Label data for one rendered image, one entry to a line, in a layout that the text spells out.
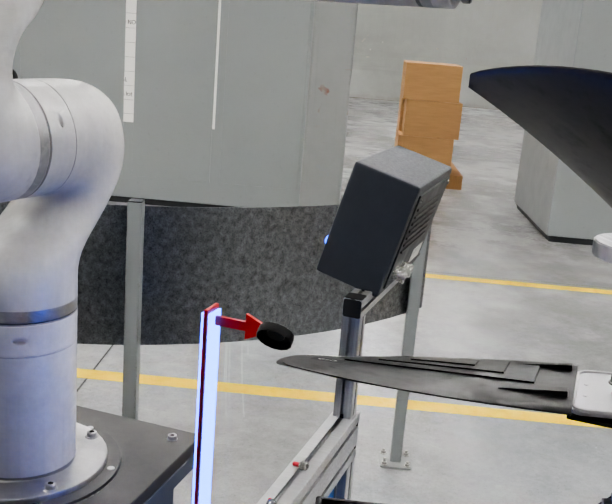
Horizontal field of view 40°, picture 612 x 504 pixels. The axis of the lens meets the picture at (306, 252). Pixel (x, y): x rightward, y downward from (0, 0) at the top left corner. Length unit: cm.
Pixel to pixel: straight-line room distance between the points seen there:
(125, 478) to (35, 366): 17
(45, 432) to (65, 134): 31
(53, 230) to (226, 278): 153
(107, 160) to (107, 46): 591
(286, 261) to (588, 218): 466
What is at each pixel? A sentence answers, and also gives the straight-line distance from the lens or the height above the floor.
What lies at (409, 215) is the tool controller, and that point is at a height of 118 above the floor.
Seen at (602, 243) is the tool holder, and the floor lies 131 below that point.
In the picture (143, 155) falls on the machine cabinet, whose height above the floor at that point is 40.
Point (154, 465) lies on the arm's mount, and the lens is 101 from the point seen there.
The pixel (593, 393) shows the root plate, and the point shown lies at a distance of 70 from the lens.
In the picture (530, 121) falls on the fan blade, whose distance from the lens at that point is 54.
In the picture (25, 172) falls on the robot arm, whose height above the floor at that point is 129.
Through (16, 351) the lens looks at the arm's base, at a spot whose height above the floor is 110.
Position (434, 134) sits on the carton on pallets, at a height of 54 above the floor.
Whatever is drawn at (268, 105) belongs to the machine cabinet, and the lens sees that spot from 661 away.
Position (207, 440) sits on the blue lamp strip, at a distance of 82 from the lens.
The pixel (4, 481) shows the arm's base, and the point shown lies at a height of 96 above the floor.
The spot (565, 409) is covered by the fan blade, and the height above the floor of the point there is 119.
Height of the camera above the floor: 144
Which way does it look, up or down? 15 degrees down
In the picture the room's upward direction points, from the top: 5 degrees clockwise
